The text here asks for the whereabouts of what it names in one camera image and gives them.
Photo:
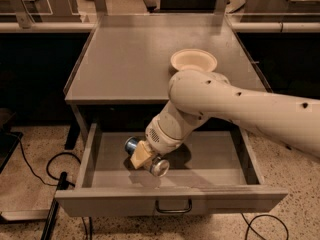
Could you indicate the blue silver redbull can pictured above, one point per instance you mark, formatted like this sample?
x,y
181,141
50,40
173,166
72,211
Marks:
x,y
157,166

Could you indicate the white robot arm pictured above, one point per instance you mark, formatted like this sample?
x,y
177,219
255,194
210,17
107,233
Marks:
x,y
196,96

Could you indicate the black metal drawer handle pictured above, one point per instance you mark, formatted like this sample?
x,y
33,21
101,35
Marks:
x,y
173,207

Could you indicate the grey background table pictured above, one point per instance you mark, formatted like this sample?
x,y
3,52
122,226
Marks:
x,y
26,13
276,10

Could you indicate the grey cabinet with counter top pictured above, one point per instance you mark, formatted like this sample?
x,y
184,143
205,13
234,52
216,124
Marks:
x,y
122,76

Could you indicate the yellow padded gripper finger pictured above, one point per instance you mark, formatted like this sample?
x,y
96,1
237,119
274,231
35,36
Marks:
x,y
142,154

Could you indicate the open grey top drawer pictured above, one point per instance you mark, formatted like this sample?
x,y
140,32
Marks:
x,y
217,170

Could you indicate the dark object at left edge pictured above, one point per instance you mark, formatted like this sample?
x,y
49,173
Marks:
x,y
8,139

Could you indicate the grey background table right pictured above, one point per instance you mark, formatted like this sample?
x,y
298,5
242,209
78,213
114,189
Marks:
x,y
276,10

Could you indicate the white paper bowl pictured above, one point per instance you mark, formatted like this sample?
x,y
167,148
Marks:
x,y
197,59

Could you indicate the white horizontal rail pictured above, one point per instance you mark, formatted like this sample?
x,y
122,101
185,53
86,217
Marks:
x,y
299,27

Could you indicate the grey background table left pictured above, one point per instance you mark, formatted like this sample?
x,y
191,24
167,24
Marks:
x,y
26,13

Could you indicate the black power strip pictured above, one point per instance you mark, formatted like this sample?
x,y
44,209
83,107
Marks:
x,y
50,221

